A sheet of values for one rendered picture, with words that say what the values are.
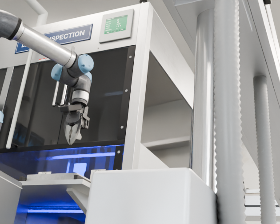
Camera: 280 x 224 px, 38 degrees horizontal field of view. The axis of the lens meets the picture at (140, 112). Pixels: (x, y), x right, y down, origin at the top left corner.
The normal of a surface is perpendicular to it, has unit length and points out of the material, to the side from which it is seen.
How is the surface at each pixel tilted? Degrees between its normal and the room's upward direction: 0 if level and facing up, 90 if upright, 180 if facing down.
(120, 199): 90
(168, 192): 90
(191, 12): 180
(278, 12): 180
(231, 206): 77
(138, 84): 90
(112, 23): 90
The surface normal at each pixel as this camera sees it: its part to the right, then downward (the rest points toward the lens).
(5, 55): -0.41, -0.41
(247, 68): -0.09, 0.91
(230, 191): -0.07, -0.64
